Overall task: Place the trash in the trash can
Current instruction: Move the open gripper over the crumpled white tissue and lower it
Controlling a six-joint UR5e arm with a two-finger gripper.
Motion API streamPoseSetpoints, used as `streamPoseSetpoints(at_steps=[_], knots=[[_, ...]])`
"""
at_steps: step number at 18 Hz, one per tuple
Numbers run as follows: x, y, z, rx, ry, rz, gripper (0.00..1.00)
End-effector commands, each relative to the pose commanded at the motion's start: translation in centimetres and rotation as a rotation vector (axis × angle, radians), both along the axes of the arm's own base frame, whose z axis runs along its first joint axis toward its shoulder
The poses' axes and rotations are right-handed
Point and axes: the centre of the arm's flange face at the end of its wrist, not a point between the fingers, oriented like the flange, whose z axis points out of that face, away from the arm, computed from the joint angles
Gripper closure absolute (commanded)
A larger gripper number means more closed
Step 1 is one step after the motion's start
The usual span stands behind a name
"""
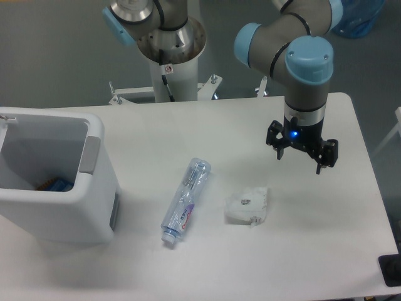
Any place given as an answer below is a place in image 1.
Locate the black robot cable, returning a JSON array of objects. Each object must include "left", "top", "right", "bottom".
[{"left": 158, "top": 48, "right": 176, "bottom": 103}]

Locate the blue plastic bag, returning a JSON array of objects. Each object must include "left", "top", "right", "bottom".
[{"left": 331, "top": 0, "right": 385, "bottom": 39}]

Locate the blue orange item in bin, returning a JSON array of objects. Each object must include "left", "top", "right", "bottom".
[{"left": 36, "top": 177, "right": 74, "bottom": 192}]

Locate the white frame at right edge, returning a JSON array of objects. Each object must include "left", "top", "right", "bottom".
[{"left": 372, "top": 107, "right": 401, "bottom": 157}]

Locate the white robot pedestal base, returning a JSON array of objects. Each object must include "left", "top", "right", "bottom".
[{"left": 109, "top": 17, "right": 223, "bottom": 105}]

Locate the clear plastic water bottle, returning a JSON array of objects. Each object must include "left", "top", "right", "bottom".
[{"left": 160, "top": 158, "right": 211, "bottom": 245}]

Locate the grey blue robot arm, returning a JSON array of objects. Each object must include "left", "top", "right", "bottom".
[{"left": 102, "top": 1, "right": 343, "bottom": 169}]

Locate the white trash can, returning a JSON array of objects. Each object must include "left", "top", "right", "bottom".
[{"left": 1, "top": 107, "right": 120, "bottom": 243}]

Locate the black clamp at table edge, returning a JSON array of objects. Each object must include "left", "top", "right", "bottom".
[{"left": 378, "top": 254, "right": 400, "bottom": 287}]

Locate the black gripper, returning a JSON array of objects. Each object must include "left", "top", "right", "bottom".
[{"left": 266, "top": 107, "right": 338, "bottom": 175}]

